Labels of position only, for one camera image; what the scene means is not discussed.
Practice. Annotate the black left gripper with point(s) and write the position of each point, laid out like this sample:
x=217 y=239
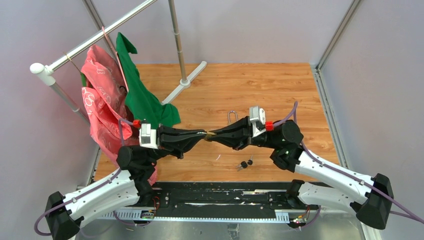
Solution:
x=176 y=142

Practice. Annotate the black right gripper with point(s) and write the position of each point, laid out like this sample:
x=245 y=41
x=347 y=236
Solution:
x=238 y=135

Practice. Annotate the small brass padlock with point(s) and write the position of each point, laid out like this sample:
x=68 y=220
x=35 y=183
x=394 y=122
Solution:
x=209 y=134

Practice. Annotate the black-headed key bunch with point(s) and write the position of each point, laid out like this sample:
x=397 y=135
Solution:
x=245 y=164

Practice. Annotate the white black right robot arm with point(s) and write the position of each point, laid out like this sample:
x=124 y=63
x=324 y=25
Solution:
x=367 y=197

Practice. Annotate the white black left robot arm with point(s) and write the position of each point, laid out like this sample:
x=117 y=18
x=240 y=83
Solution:
x=66 y=214

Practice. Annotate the green garment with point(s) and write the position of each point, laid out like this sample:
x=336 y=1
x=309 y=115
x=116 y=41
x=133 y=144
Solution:
x=143 y=104

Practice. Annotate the pink patterned garment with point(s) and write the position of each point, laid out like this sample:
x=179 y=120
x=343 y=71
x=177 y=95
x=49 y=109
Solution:
x=104 y=101

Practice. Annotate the white metal clothes rack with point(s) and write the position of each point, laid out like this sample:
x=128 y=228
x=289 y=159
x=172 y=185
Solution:
x=45 y=72

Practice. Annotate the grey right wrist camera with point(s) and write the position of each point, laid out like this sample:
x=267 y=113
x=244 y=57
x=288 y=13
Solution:
x=257 y=118

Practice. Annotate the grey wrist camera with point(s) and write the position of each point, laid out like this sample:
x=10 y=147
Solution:
x=148 y=137
x=257 y=118

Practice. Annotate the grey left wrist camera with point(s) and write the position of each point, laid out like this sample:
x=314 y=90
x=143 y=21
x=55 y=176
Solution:
x=148 y=137

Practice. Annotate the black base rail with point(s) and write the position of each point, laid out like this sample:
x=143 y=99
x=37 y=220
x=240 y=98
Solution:
x=225 y=202

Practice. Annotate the aluminium frame post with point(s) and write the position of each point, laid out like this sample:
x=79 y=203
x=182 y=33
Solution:
x=319 y=78

